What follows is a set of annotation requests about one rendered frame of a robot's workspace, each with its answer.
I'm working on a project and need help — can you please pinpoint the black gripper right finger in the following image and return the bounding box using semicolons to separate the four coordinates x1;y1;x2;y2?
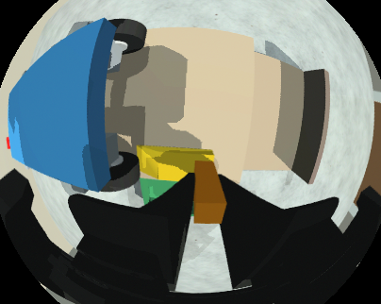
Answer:
218;175;340;290

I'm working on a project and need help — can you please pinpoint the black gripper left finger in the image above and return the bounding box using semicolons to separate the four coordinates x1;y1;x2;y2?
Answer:
68;172;195;292

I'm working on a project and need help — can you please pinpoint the yellow wedge chock with orange handle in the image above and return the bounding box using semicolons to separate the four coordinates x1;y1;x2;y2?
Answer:
137;145;227;224

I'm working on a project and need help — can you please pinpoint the green tray rim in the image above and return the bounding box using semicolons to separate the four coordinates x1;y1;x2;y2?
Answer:
140;178;193;216

